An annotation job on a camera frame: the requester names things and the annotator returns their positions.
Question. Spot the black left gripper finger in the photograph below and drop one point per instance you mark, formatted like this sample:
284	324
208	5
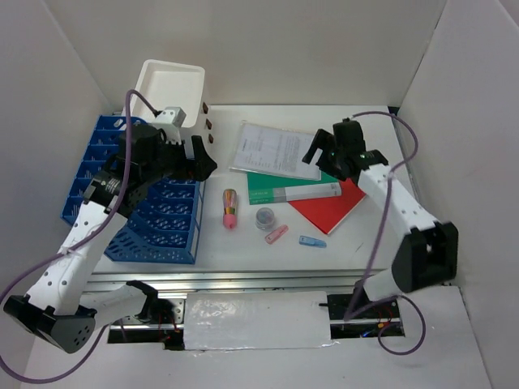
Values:
200	171
199	151

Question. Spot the aluminium mounting rail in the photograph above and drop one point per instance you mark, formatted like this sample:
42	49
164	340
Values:
218	281

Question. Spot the white cover panel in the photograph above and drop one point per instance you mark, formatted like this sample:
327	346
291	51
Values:
273	320

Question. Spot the blue plastic file organizer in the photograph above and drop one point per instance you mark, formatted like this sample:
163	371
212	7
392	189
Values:
164	228

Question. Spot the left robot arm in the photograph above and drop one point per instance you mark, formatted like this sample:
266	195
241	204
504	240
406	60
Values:
54	308

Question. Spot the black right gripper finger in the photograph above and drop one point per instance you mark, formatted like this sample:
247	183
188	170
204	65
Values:
322	140
326	164

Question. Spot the red file folder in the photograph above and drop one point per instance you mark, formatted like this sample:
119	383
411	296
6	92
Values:
327	213

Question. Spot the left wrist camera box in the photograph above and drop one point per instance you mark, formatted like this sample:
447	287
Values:
170	116

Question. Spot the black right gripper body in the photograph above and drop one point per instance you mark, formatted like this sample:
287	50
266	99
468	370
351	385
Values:
340	151

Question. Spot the green clip file folder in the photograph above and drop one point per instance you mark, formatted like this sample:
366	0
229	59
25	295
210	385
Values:
264	189

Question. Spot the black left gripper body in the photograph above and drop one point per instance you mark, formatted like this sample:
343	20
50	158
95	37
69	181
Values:
171	160

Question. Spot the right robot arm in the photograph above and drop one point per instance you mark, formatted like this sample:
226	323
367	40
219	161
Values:
427	253

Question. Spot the white foam drawer box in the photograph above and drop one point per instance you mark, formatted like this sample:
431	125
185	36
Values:
169	84

